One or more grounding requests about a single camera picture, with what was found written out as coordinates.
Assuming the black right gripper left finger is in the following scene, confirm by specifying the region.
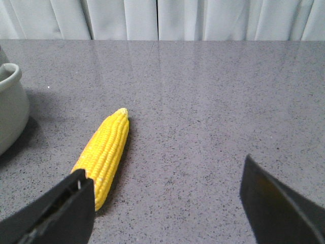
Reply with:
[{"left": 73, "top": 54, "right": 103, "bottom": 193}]
[{"left": 1, "top": 169, "right": 95, "bottom": 243}]

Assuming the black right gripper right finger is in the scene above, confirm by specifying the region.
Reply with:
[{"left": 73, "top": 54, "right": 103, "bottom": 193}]
[{"left": 240, "top": 155, "right": 324, "bottom": 243}]

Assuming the yellow corn cob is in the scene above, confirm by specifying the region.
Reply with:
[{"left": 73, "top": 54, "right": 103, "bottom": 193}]
[{"left": 71, "top": 108, "right": 129, "bottom": 211}]

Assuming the pale green electric cooking pot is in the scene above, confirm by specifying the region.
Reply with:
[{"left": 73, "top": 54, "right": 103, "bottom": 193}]
[{"left": 1, "top": 48, "right": 30, "bottom": 154}]

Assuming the white pleated curtain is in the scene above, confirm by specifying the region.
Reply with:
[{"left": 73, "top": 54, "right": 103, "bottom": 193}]
[{"left": 1, "top": 1, "right": 324, "bottom": 41}]

